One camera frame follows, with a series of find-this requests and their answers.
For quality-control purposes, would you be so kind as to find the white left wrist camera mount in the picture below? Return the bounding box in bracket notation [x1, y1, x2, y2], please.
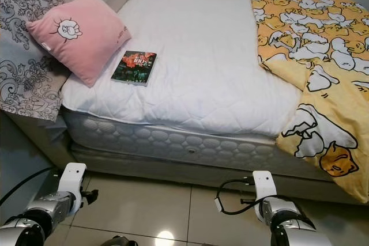
[59, 162, 88, 213]

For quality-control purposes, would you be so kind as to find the dark cover paperback book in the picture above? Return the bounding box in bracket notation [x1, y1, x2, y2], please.
[111, 50, 157, 86]

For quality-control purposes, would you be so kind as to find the pink sheep print pillow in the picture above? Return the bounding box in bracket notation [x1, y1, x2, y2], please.
[26, 0, 132, 88]

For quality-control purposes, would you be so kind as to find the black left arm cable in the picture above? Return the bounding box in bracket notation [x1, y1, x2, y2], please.
[0, 166, 63, 207]

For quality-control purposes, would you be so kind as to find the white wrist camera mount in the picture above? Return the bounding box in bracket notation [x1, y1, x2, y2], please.
[253, 170, 277, 203]
[59, 162, 88, 213]

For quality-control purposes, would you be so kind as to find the black looped right gripper cable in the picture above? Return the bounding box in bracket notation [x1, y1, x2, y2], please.
[214, 178, 263, 216]

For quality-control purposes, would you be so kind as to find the beige bed frame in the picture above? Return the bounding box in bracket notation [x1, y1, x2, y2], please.
[6, 0, 369, 207]

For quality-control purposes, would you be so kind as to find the yellow egg print duvet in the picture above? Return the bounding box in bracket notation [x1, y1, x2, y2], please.
[245, 0, 369, 203]

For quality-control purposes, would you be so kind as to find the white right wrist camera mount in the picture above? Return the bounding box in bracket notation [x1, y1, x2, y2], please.
[253, 170, 277, 203]

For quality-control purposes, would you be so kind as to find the dark left robot foot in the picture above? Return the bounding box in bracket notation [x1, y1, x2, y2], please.
[101, 234, 139, 246]

